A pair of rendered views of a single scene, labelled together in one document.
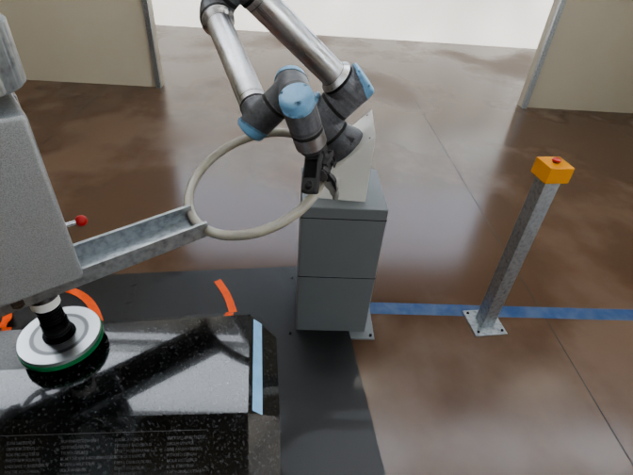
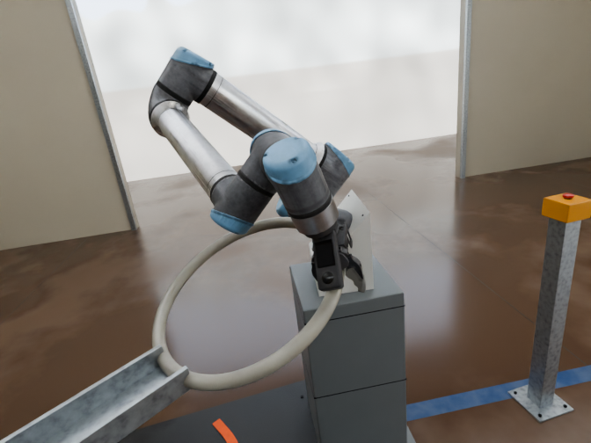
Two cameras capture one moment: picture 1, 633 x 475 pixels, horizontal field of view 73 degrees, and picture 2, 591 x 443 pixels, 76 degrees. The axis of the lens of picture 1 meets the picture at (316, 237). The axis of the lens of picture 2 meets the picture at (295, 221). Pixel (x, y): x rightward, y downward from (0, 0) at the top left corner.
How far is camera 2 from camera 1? 0.49 m
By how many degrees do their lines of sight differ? 17
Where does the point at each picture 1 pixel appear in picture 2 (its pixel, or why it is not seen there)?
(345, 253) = (364, 355)
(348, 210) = (357, 303)
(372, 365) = not seen: outside the picture
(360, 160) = (358, 242)
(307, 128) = (312, 195)
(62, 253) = not seen: outside the picture
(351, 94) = (332, 173)
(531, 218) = (561, 265)
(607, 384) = not seen: outside the picture
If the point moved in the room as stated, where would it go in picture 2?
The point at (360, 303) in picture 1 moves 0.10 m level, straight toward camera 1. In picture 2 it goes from (395, 415) to (398, 435)
